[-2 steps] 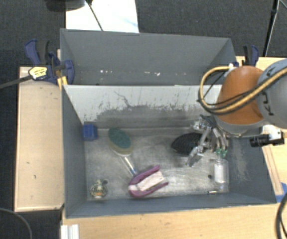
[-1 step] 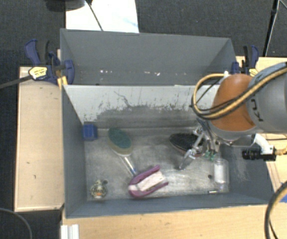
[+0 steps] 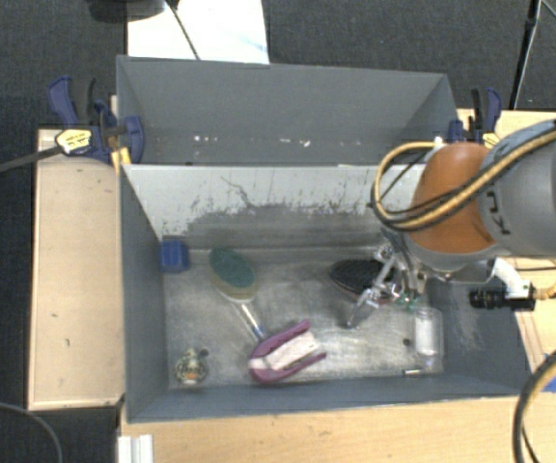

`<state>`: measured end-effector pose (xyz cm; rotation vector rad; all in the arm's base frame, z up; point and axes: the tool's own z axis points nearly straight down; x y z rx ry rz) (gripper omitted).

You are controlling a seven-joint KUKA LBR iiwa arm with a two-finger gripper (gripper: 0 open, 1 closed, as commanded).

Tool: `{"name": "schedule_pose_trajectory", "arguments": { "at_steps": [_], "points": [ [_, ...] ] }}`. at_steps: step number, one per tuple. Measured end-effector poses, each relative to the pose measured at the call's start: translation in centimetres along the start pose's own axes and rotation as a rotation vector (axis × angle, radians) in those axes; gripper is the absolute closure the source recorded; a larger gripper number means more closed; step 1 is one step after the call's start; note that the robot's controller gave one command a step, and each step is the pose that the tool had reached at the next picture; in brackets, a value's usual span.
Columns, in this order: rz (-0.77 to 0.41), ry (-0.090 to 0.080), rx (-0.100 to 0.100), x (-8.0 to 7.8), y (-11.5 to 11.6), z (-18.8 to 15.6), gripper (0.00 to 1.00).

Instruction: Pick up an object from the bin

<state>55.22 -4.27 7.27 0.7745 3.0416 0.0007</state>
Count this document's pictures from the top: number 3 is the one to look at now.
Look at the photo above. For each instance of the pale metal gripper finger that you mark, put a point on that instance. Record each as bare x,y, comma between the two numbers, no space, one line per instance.
385,295
358,312

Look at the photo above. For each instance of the black oval brush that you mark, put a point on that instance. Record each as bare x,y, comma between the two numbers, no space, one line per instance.
353,274

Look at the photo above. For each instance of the clear glass jar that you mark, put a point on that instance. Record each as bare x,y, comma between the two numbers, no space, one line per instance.
427,331

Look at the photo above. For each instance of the small metal pin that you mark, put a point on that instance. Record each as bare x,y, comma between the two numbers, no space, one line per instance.
413,372

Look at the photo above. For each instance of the blue sponge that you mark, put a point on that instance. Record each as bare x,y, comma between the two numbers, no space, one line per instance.
174,256

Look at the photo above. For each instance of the grey metal bin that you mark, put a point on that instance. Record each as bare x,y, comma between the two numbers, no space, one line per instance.
278,114

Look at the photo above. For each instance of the pale wood board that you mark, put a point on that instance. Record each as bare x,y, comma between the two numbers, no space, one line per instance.
75,268

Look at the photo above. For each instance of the black cylinder on white bracket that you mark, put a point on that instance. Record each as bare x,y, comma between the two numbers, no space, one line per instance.
492,298

